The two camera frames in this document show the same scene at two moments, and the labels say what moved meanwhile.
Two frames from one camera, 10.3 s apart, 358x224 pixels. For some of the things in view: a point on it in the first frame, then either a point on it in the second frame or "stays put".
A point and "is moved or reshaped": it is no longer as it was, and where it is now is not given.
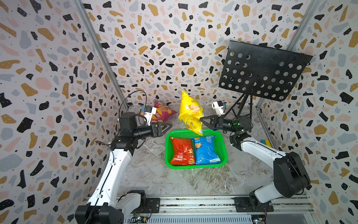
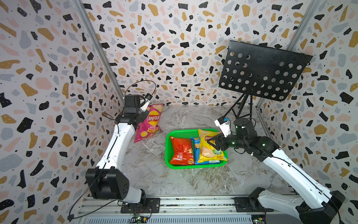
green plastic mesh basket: (188, 134) stays put
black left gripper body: (144, 132) -> (142, 115)
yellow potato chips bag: (190, 113) -> (207, 152)
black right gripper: (219, 123) -> (219, 138)
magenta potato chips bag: (163, 113) is moved or reshaped
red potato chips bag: (182, 151) stays put
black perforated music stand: (261, 71) stays put
